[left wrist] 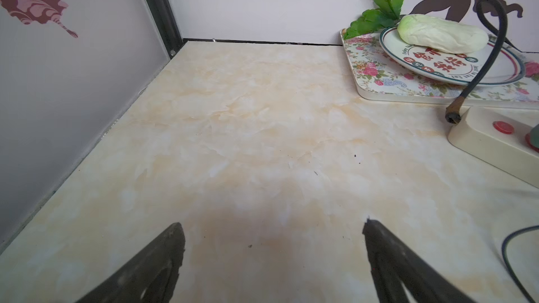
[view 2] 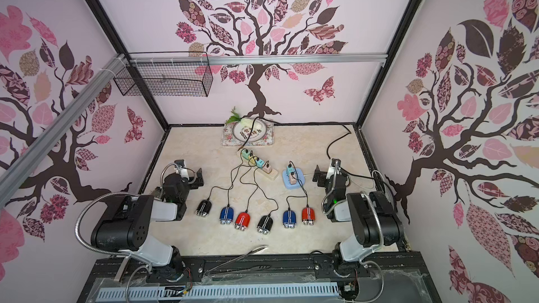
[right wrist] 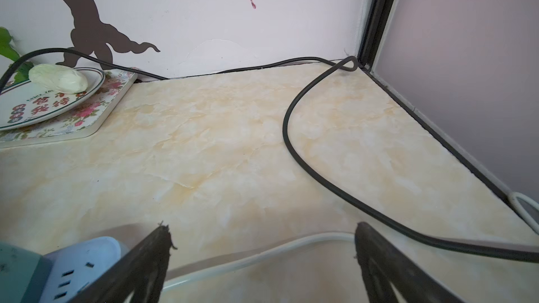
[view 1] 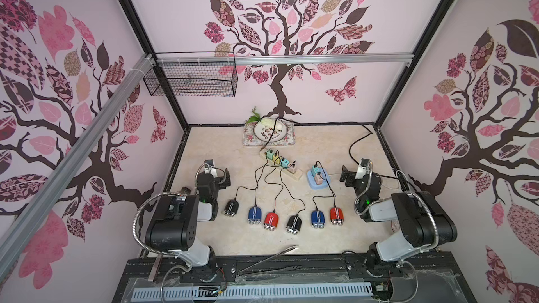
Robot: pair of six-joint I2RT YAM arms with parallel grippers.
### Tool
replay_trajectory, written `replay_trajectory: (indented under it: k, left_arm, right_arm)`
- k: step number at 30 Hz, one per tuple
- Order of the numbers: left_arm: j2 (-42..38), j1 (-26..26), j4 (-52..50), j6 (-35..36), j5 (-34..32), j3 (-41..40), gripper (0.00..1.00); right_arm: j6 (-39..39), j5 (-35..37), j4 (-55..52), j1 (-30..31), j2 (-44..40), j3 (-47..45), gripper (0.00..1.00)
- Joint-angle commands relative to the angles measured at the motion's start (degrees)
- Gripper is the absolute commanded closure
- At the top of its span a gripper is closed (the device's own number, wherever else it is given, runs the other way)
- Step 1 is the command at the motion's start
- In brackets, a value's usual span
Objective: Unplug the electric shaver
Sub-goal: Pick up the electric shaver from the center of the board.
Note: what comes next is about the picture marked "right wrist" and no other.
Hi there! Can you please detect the thick black power cable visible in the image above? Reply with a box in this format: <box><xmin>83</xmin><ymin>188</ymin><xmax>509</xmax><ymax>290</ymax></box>
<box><xmin>281</xmin><ymin>55</ymin><xmax>539</xmax><ymax>264</ymax></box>

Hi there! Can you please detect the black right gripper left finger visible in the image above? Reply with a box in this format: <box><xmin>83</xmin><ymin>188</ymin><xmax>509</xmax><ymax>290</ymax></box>
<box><xmin>71</xmin><ymin>224</ymin><xmax>175</xmax><ymax>302</ymax></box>

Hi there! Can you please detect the white plate with red print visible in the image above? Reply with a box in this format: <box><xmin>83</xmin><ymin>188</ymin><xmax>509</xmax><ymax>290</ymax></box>
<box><xmin>0</xmin><ymin>67</ymin><xmax>106</xmax><ymax>131</ymax></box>

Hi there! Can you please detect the floral rectangular tray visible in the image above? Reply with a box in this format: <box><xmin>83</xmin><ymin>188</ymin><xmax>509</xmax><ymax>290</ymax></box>
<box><xmin>1</xmin><ymin>70</ymin><xmax>137</xmax><ymax>148</ymax></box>

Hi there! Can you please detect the thin black strip cable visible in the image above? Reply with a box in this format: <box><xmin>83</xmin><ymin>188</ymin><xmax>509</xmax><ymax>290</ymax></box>
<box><xmin>0</xmin><ymin>47</ymin><xmax>342</xmax><ymax>93</ymax></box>

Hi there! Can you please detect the white power cube cable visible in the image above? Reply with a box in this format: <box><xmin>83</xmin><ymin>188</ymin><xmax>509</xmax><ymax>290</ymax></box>
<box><xmin>162</xmin><ymin>191</ymin><xmax>539</xmax><ymax>292</ymax></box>

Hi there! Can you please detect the green leaf sprig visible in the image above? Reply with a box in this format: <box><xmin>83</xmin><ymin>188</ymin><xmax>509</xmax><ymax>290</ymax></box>
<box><xmin>0</xmin><ymin>27</ymin><xmax>34</xmax><ymax>84</ymax></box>

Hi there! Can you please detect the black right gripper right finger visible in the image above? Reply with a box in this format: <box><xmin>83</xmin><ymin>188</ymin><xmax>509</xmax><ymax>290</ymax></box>
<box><xmin>355</xmin><ymin>222</ymin><xmax>462</xmax><ymax>302</ymax></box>

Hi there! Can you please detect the teal USB charger on cube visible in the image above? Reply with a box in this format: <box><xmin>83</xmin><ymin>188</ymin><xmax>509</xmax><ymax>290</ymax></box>
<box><xmin>0</xmin><ymin>242</ymin><xmax>52</xmax><ymax>303</ymax></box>

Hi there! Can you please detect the blue square power cube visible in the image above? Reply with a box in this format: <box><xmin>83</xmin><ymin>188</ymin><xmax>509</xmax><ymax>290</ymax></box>
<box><xmin>40</xmin><ymin>237</ymin><xmax>129</xmax><ymax>302</ymax></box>

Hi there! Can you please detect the pale green vegetable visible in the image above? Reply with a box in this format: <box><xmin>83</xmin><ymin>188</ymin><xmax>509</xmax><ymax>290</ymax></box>
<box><xmin>28</xmin><ymin>64</ymin><xmax>88</xmax><ymax>94</ymax></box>

